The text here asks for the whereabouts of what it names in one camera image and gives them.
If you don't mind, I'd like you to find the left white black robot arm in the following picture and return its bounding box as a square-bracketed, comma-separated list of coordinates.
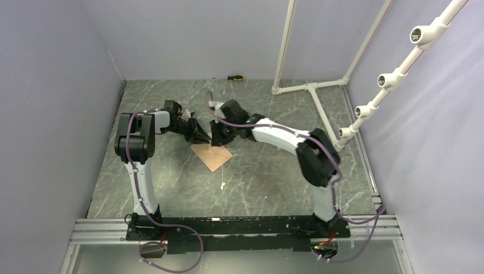
[114, 100, 211, 240]

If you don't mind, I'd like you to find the purple cable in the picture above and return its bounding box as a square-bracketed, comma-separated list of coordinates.
[205, 90, 386, 264]
[125, 110, 205, 274]

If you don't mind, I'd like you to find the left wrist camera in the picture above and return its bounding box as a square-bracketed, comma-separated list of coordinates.
[180, 109, 195, 120]

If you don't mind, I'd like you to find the white PVC pipe frame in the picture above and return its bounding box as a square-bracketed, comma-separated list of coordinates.
[271, 0, 470, 153]

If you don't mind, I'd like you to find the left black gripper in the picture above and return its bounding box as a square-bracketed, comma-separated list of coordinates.
[162, 116, 212, 144]

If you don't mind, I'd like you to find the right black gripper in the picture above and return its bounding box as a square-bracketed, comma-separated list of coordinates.
[210, 116, 238, 147]

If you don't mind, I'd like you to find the brown paper envelope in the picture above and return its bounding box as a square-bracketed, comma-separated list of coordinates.
[191, 144, 233, 172]

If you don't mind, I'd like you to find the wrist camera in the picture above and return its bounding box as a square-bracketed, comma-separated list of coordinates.
[208, 100, 224, 112]
[180, 109, 195, 120]

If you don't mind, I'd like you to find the yellow black screwdriver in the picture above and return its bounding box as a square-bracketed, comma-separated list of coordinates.
[212, 75, 244, 82]

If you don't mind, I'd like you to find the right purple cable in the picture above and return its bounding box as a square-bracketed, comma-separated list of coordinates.
[205, 90, 386, 264]

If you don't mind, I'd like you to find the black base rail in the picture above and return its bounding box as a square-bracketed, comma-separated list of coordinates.
[126, 215, 350, 255]

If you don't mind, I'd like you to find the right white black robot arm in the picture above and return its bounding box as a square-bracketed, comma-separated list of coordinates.
[208, 99, 341, 237]

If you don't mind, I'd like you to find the aluminium frame rail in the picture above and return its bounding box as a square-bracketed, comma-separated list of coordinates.
[62, 214, 414, 273]

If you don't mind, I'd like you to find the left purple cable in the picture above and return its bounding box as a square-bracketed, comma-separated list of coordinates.
[125, 110, 205, 274]

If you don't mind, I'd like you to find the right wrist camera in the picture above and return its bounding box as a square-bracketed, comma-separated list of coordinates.
[208, 100, 224, 112]

